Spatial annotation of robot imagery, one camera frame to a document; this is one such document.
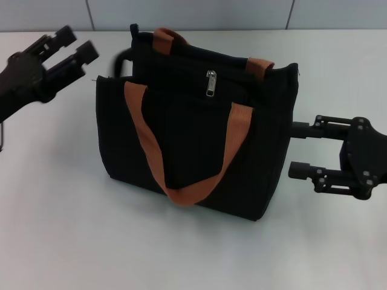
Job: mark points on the silver zipper pull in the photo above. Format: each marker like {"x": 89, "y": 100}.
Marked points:
{"x": 211, "y": 84}

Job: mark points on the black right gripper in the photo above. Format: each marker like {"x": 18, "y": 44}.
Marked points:
{"x": 369, "y": 154}

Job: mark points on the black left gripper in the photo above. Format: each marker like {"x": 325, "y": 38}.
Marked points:
{"x": 18, "y": 84}

